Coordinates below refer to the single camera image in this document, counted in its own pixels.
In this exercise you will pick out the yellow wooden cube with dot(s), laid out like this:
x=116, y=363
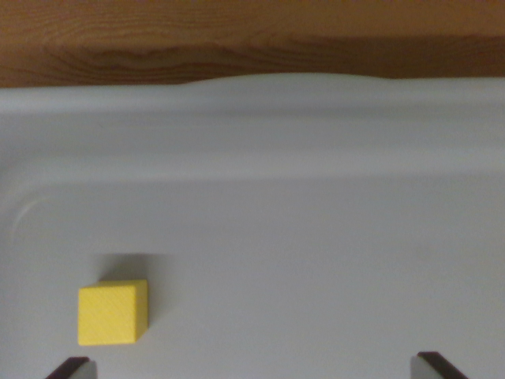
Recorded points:
x=108, y=316

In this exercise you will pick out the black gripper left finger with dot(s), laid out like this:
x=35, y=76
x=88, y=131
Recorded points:
x=73, y=369

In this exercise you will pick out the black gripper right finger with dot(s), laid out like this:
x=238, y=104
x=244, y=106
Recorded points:
x=432, y=367

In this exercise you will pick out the white plastic bin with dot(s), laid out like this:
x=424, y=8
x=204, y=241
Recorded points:
x=276, y=197

